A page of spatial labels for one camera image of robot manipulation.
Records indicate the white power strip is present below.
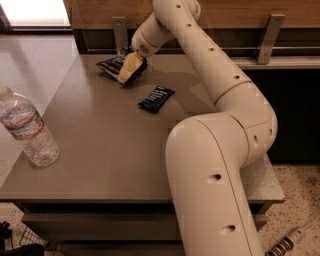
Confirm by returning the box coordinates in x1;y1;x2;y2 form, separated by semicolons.
265;215;320;256

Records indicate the black object on floor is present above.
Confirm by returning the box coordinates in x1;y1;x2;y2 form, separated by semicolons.
0;221;46;256

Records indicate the metal bracket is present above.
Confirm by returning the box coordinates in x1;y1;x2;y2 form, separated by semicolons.
112;16;128;51
256;14;285;65

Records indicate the grey drawer cabinet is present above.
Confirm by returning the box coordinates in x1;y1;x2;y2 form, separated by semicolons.
0;54;286;256

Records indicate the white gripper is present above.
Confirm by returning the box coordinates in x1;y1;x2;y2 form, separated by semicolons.
118;28;159;84

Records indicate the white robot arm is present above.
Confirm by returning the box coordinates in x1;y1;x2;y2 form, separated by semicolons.
118;0;277;256

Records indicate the blue chip bag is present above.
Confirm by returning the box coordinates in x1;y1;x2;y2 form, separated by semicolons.
96;46;147;85

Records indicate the upper grey drawer front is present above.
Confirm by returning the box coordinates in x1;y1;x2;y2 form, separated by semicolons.
22;213;181;241

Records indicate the lower grey drawer front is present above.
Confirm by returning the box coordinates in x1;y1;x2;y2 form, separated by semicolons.
58;244;185;256

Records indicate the dark blue snack bar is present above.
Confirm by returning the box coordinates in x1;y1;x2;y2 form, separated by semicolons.
138;86;175;113

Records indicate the grey drawer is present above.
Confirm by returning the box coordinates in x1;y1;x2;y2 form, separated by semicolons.
22;213;181;241
58;244;185;256

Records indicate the metal rail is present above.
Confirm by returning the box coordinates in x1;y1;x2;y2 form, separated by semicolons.
81;29;320;54

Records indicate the right metal bracket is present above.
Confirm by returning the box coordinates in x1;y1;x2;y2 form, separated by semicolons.
256;14;285;65

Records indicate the clear plastic water bottle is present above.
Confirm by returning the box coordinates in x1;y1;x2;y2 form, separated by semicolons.
0;86;60;167

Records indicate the left metal bracket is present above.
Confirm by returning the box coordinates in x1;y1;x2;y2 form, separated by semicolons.
112;16;128;51

